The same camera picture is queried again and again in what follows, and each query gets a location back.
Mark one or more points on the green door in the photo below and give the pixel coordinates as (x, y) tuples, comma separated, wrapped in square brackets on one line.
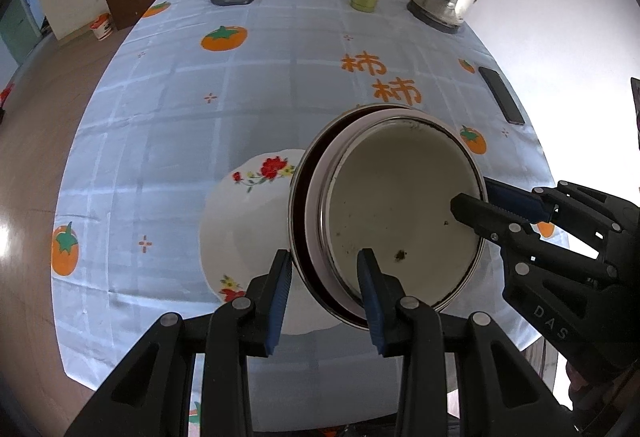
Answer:
[(17, 27)]

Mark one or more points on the white bucket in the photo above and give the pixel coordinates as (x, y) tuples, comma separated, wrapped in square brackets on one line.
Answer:
[(101, 28)]

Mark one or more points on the persimmon print tablecloth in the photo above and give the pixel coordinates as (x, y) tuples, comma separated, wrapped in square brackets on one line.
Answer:
[(200, 127)]

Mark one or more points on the black kettle base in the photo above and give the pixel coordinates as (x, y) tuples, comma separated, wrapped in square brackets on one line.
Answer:
[(435, 23)]

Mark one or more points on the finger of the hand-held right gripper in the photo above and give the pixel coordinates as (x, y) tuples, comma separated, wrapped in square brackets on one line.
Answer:
[(510, 199), (480, 214)]

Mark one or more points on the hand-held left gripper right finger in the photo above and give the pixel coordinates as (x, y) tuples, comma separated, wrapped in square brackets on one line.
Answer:
[(370, 297)]

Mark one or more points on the black phone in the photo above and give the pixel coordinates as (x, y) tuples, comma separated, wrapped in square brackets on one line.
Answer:
[(501, 94)]

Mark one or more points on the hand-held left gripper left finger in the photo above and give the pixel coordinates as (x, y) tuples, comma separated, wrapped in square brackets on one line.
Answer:
[(281, 297)]

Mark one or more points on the stainless steel bowl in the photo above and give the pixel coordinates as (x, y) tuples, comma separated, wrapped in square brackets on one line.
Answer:
[(298, 217)]

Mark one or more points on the red object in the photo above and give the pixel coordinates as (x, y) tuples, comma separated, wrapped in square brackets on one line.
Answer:
[(7, 96)]

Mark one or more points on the white enamel bowl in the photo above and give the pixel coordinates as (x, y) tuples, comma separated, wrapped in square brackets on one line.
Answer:
[(400, 187)]

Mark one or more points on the white plate with red flowers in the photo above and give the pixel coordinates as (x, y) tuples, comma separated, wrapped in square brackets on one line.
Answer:
[(240, 227)]

